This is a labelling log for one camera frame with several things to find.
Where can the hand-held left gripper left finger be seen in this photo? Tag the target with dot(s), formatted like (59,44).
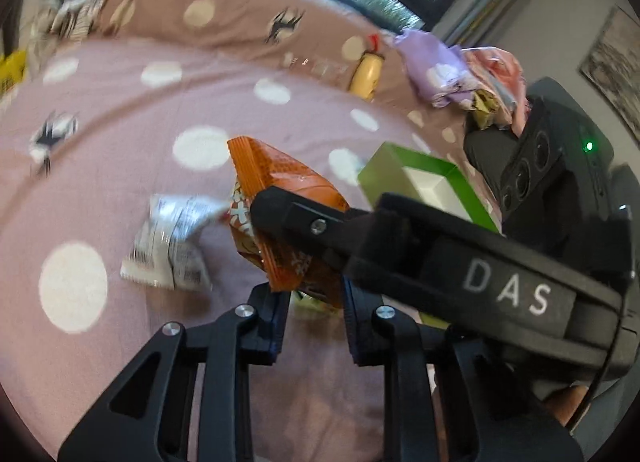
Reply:
(270,327)

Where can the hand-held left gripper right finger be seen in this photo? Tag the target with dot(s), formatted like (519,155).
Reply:
(357,337)

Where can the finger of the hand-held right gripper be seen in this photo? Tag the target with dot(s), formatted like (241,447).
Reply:
(300,222)

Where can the orange snack packet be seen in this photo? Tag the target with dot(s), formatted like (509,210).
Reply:
(280,171)

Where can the green cardboard box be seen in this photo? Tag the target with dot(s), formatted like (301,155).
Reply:
(395,166)

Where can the white peanut snack packet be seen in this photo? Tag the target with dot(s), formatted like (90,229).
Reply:
(170,247)

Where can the clear plastic bottle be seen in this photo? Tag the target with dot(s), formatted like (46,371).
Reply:
(320,69)

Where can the crumpled yellow-green packet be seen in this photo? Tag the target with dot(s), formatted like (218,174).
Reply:
(484,109)

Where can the purple printed cloth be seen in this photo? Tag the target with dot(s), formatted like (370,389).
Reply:
(435,66)

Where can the pink floral cloth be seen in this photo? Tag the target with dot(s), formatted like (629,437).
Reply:
(500,76)

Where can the brown polka dot pillow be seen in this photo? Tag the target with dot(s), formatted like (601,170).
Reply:
(225,6)

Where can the striped clothing pile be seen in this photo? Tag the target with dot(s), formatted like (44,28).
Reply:
(65,16)

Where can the yellow red packet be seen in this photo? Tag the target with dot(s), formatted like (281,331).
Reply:
(11,71)

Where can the framed wall picture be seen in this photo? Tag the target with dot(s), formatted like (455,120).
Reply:
(617,71)

